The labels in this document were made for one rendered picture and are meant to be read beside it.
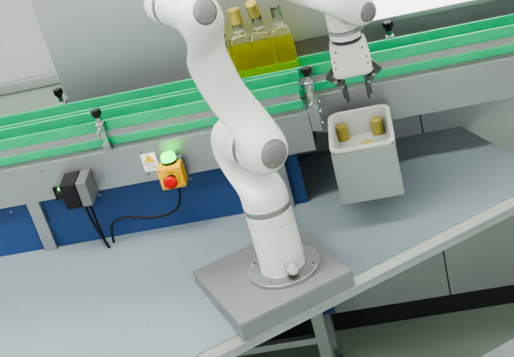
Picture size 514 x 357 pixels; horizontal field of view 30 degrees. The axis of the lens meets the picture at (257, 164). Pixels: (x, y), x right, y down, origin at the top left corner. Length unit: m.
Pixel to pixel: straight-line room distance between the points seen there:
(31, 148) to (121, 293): 0.51
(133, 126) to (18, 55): 3.69
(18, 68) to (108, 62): 3.46
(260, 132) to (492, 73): 0.81
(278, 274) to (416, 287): 1.03
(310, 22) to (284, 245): 0.76
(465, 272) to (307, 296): 1.08
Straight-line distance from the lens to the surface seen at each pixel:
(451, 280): 3.38
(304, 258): 2.47
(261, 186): 2.34
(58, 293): 2.79
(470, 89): 2.78
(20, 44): 6.35
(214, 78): 2.18
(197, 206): 2.85
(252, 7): 2.67
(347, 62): 2.45
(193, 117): 2.71
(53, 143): 2.82
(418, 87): 2.76
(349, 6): 2.29
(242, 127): 2.22
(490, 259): 3.35
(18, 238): 3.02
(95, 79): 3.02
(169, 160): 2.70
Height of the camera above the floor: 2.22
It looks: 28 degrees down
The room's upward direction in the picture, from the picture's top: 15 degrees counter-clockwise
